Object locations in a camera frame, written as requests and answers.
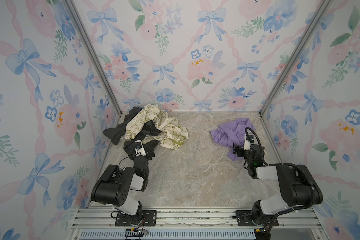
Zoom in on purple cloth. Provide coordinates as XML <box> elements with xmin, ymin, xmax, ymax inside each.
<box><xmin>210</xmin><ymin>118</ymin><xmax>256</xmax><ymax>161</ymax></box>

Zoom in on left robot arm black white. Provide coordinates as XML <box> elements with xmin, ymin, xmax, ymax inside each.
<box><xmin>91</xmin><ymin>140</ymin><xmax>159</xmax><ymax>221</ymax></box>

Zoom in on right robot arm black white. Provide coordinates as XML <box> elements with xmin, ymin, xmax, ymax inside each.
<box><xmin>233</xmin><ymin>144</ymin><xmax>323</xmax><ymax>228</ymax></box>

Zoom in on cream green printed cloth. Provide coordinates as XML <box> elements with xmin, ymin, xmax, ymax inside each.
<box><xmin>127</xmin><ymin>105</ymin><xmax>189</xmax><ymax>150</ymax></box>

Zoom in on dark grey cloth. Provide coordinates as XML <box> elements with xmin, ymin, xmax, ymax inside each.
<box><xmin>103</xmin><ymin>107</ymin><xmax>162</xmax><ymax>160</ymax></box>

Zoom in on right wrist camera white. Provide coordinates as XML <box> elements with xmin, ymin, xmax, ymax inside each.
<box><xmin>244</xmin><ymin>135</ymin><xmax>255</xmax><ymax>151</ymax></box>

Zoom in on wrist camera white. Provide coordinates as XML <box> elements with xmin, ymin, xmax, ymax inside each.
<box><xmin>244</xmin><ymin>135</ymin><xmax>255</xmax><ymax>151</ymax></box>
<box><xmin>133</xmin><ymin>140</ymin><xmax>147</xmax><ymax>157</ymax></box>

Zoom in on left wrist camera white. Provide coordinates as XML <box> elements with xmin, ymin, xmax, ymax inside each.
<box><xmin>133</xmin><ymin>140</ymin><xmax>147</xmax><ymax>157</ymax></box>

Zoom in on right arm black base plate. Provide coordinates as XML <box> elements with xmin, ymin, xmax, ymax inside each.
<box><xmin>232</xmin><ymin>210</ymin><xmax>273</xmax><ymax>228</ymax></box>

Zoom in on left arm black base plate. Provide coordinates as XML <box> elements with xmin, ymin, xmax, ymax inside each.
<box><xmin>111</xmin><ymin>210</ymin><xmax>157</xmax><ymax>227</ymax></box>

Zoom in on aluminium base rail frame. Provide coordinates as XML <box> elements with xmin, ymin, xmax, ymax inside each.
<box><xmin>67</xmin><ymin>206</ymin><xmax>328</xmax><ymax>240</ymax></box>

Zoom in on left corner aluminium post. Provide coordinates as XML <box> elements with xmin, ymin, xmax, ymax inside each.
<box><xmin>62</xmin><ymin>0</ymin><xmax>122</xmax><ymax>117</ymax></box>

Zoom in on corner aluminium post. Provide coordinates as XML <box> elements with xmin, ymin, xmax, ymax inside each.
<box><xmin>62</xmin><ymin>0</ymin><xmax>122</xmax><ymax>117</ymax></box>
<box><xmin>259</xmin><ymin>0</ymin><xmax>332</xmax><ymax>117</ymax></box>

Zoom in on right corner aluminium post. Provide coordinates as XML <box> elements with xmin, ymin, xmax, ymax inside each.
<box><xmin>259</xmin><ymin>0</ymin><xmax>332</xmax><ymax>117</ymax></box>

